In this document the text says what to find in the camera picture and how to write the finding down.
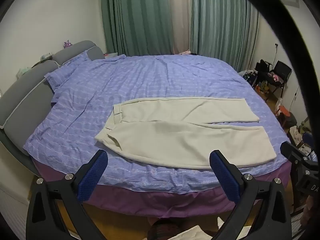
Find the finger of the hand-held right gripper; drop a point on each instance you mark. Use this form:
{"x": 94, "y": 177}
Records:
{"x": 292, "y": 152}

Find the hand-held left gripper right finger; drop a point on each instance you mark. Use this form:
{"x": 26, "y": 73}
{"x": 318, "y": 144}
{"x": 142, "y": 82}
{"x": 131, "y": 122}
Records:
{"x": 223, "y": 172}

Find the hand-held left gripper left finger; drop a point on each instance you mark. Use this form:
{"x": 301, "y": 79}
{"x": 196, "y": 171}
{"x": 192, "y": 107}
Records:
{"x": 93, "y": 172}

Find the cream pants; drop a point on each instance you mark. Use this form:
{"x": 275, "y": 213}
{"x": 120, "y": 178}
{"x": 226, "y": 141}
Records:
{"x": 175, "y": 135}

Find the red stool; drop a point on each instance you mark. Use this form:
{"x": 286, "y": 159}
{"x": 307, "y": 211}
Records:
{"x": 284, "y": 111}

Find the white cloth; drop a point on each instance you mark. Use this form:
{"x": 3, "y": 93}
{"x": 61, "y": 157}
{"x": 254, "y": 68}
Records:
{"x": 195, "y": 233}

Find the purple mattress cover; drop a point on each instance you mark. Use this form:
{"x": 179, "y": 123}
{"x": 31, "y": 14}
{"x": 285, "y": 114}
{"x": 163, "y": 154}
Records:
{"x": 155, "y": 202}

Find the black folding chair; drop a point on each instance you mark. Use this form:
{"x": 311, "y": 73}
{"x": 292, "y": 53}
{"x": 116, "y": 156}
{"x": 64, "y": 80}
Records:
{"x": 282, "y": 71}

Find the dark patterned cloth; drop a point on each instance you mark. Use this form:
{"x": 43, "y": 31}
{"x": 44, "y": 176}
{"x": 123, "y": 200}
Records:
{"x": 163, "y": 230}

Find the black bag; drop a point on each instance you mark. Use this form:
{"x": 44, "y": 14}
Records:
{"x": 262, "y": 67}

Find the grey padded headboard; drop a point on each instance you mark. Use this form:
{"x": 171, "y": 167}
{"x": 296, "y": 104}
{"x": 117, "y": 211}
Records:
{"x": 25, "y": 92}

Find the purple patterned bedsheet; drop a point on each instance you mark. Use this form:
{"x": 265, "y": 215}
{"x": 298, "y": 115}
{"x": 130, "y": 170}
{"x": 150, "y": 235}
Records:
{"x": 150, "y": 80}

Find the pink cloth item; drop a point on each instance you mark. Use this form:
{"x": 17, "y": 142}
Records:
{"x": 185, "y": 53}

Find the purple toy figure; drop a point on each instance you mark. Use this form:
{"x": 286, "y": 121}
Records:
{"x": 67, "y": 44}

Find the green curtain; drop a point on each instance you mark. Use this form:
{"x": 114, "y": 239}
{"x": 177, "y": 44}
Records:
{"x": 135, "y": 17}
{"x": 222, "y": 22}

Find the beige sheer curtain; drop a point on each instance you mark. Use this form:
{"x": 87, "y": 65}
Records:
{"x": 178, "y": 17}

